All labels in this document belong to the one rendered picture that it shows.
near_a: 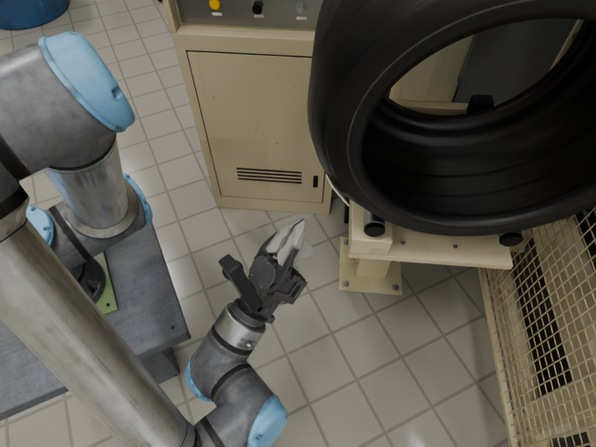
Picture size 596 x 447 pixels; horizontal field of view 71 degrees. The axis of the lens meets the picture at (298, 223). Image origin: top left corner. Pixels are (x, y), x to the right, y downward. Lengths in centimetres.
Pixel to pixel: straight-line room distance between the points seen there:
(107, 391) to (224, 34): 111
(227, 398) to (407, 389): 104
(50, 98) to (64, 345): 28
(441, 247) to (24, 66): 84
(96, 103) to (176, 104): 218
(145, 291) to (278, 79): 80
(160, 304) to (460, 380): 114
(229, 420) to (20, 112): 54
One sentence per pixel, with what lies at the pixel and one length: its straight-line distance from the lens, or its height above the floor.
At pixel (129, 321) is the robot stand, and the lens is 119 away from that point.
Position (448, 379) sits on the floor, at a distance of 177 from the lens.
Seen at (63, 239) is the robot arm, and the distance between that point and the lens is 106.
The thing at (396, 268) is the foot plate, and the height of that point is 1.
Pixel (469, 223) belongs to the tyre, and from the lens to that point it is 85.
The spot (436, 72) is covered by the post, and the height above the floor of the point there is 103.
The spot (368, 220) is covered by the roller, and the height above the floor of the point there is 92.
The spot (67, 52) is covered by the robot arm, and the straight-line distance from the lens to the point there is 51.
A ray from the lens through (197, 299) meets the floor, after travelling 184.
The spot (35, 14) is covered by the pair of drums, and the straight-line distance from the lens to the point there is 370.
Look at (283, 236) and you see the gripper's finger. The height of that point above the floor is 99.
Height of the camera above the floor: 163
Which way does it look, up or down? 55 degrees down
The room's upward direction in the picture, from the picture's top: straight up
